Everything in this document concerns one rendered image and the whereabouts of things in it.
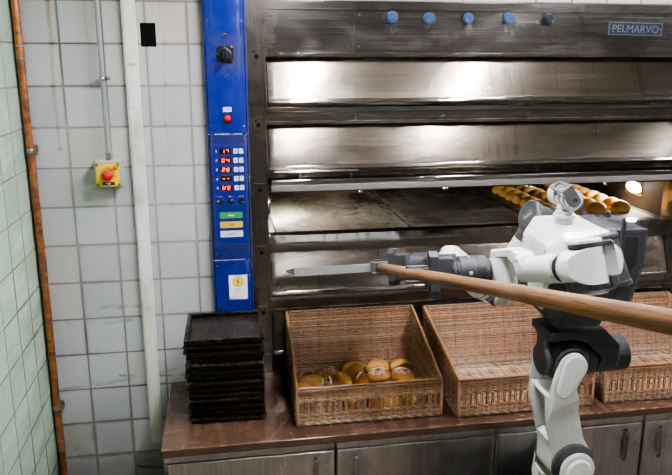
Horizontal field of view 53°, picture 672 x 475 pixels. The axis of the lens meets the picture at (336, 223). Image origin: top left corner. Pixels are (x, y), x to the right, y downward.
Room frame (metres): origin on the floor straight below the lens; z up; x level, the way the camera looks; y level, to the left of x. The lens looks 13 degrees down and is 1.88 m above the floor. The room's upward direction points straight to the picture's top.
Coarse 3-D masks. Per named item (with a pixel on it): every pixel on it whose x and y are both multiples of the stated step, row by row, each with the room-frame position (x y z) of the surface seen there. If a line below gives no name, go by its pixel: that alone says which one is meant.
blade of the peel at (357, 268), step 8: (360, 264) 2.20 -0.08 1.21; (368, 264) 2.20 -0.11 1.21; (288, 272) 2.35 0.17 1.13; (296, 272) 2.16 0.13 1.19; (304, 272) 2.16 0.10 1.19; (312, 272) 2.17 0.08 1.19; (320, 272) 2.17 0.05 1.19; (328, 272) 2.17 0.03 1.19; (336, 272) 2.18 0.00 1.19; (344, 272) 2.18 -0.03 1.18; (352, 272) 2.19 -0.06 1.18; (360, 272) 2.19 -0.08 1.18
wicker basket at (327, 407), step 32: (288, 320) 2.63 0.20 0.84; (320, 320) 2.70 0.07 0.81; (352, 320) 2.72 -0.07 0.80; (384, 320) 2.74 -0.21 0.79; (416, 320) 2.66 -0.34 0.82; (288, 352) 2.56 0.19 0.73; (352, 352) 2.69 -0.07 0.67; (384, 352) 2.70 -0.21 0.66; (416, 352) 2.66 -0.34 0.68; (288, 384) 2.55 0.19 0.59; (352, 384) 2.26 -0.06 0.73; (384, 384) 2.28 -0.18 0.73; (416, 384) 2.30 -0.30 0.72; (320, 416) 2.25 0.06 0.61; (352, 416) 2.26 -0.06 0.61; (384, 416) 2.28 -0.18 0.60; (416, 416) 2.30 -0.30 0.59
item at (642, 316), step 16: (384, 272) 2.03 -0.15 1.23; (400, 272) 1.83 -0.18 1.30; (416, 272) 1.68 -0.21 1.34; (432, 272) 1.57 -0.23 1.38; (464, 288) 1.34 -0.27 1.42; (480, 288) 1.25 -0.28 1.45; (496, 288) 1.18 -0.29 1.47; (512, 288) 1.12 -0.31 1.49; (528, 288) 1.07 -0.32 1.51; (544, 304) 1.00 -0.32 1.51; (560, 304) 0.95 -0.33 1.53; (576, 304) 0.91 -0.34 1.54; (592, 304) 0.87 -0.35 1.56; (608, 304) 0.84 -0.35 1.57; (624, 304) 0.81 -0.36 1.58; (640, 304) 0.79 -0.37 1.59; (608, 320) 0.83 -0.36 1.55; (624, 320) 0.79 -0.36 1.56; (640, 320) 0.76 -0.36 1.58; (656, 320) 0.73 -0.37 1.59
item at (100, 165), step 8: (96, 160) 2.55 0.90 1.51; (104, 160) 2.55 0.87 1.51; (112, 160) 2.55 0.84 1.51; (120, 160) 2.55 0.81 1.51; (96, 168) 2.51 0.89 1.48; (104, 168) 2.52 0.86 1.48; (112, 168) 2.52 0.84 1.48; (120, 168) 2.53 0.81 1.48; (96, 176) 2.51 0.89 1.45; (120, 176) 2.53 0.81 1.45; (96, 184) 2.51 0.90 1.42; (104, 184) 2.52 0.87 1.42; (112, 184) 2.52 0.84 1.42; (120, 184) 2.53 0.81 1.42
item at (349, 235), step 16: (480, 224) 2.89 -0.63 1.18; (496, 224) 2.89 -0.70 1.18; (512, 224) 2.89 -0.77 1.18; (640, 224) 2.95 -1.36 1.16; (656, 224) 2.97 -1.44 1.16; (272, 240) 2.69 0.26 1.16; (288, 240) 2.70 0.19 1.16; (304, 240) 2.71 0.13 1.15; (320, 240) 2.72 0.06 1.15; (336, 240) 2.73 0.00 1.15; (352, 240) 2.74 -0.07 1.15; (368, 240) 2.75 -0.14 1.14
